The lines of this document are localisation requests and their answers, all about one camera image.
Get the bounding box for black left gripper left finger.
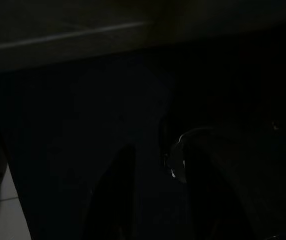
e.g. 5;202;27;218
82;142;143;240

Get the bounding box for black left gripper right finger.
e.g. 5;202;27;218
170;127;261;240

